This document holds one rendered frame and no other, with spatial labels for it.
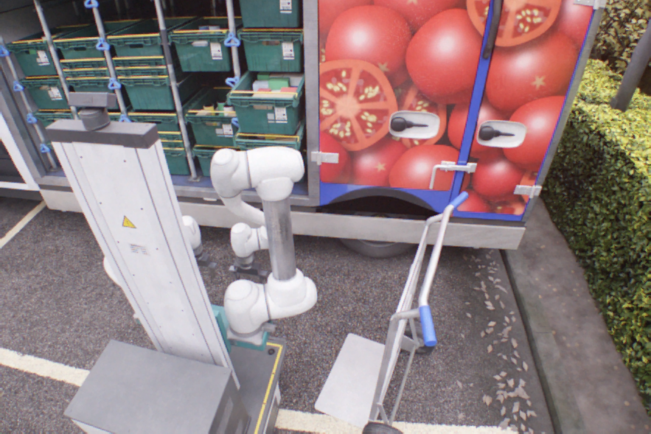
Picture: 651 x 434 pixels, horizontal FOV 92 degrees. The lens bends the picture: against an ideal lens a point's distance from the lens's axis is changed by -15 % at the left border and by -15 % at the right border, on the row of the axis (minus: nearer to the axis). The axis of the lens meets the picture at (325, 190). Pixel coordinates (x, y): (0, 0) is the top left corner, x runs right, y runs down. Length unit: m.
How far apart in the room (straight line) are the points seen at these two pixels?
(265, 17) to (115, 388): 1.96
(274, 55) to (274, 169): 1.18
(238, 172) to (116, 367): 0.94
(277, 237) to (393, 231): 1.41
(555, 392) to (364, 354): 1.18
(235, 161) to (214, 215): 1.66
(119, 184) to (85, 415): 0.90
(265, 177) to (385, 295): 1.75
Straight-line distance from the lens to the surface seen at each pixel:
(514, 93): 2.24
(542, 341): 2.80
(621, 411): 2.78
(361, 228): 2.65
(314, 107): 2.17
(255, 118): 2.17
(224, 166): 1.22
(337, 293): 2.76
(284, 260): 1.45
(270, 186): 1.26
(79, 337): 3.04
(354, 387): 2.38
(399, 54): 2.04
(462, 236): 2.76
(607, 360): 2.92
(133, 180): 1.10
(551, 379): 2.67
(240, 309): 1.54
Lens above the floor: 2.17
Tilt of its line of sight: 36 degrees down
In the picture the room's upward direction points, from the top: straight up
